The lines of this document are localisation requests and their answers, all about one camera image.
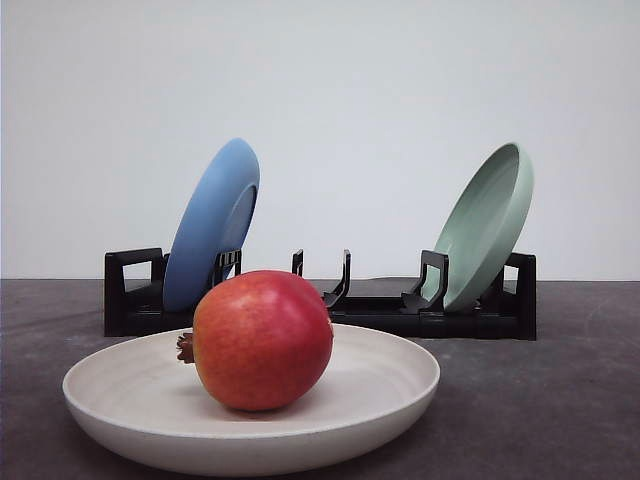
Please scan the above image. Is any red pomegranate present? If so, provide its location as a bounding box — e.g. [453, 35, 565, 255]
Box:
[176, 270, 334, 412]

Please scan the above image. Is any white plate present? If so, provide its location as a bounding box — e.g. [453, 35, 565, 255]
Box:
[62, 326, 441, 477]

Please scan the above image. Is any blue plate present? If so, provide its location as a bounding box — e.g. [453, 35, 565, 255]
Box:
[163, 138, 260, 312]

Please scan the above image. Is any light green plate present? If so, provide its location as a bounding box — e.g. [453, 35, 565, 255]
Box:
[422, 143, 535, 311]

